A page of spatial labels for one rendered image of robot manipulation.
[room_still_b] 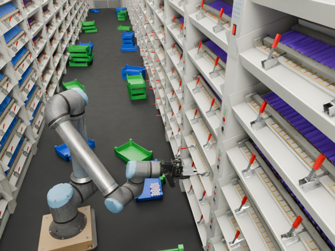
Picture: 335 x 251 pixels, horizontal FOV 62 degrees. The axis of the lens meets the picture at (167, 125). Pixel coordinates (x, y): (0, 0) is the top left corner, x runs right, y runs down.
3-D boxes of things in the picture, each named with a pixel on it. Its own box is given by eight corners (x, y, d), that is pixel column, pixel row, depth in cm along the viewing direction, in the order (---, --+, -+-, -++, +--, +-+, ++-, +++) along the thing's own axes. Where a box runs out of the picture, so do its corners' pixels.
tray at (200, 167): (213, 208, 142) (207, 196, 137) (185, 141, 193) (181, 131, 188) (250, 193, 141) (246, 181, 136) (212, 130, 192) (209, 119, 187)
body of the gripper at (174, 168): (184, 167, 143) (161, 166, 140) (181, 179, 147) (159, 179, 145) (181, 158, 149) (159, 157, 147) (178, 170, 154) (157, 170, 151)
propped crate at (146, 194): (162, 198, 212) (162, 194, 205) (135, 201, 209) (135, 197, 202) (156, 163, 228) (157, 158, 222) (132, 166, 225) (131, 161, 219)
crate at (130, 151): (114, 154, 259) (113, 147, 255) (131, 145, 271) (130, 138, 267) (135, 169, 241) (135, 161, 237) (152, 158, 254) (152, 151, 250)
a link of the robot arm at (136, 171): (125, 170, 149) (126, 156, 143) (148, 170, 152) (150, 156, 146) (125, 183, 141) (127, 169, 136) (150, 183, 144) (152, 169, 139)
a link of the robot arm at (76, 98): (68, 197, 181) (48, 90, 144) (87, 182, 194) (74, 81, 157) (84, 207, 175) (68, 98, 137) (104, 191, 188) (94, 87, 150)
